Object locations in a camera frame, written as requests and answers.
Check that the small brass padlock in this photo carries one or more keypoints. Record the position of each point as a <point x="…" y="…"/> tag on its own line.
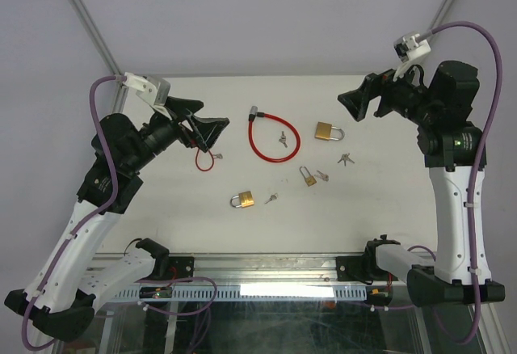
<point x="309" y="179"/>

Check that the medium padlock key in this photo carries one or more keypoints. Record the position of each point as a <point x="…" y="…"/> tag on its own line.
<point x="272" y="197"/>

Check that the white slotted cable duct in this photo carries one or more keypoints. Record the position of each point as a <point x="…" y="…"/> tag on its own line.
<point x="245" y="292"/>

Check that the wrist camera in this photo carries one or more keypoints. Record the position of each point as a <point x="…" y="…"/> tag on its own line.
<point x="411" y="49"/>
<point x="151" y="89"/>

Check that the red cable lock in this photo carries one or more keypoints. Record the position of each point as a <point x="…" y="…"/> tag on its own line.
<point x="270" y="150"/>

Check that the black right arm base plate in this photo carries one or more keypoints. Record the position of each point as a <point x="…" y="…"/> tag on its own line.
<point x="367" y="269"/>

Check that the medium brass padlock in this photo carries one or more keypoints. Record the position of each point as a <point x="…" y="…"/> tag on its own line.
<point x="242" y="200"/>

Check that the cable lock keys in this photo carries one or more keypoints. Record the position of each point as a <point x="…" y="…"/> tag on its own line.
<point x="283" y="139"/>

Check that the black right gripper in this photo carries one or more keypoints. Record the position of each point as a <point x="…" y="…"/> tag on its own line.
<point x="374" y="85"/>

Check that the large brass padlock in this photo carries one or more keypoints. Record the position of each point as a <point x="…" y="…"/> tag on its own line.
<point x="327" y="132"/>

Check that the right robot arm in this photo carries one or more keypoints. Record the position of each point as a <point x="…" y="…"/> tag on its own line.
<point x="449" y="143"/>

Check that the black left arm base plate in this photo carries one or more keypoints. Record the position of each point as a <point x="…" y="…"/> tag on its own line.
<point x="171" y="268"/>

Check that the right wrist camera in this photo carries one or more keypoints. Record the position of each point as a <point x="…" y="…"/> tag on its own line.
<point x="411" y="49"/>

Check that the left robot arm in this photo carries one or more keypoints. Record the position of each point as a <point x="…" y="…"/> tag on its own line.
<point x="61" y="302"/>

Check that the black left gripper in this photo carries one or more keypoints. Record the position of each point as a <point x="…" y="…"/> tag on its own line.
<point x="209" y="128"/>

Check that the aluminium mounting rail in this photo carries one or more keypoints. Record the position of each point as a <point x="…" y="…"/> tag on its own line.
<point x="235" y="268"/>

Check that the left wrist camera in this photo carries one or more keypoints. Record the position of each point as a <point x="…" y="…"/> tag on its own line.
<point x="151" y="89"/>

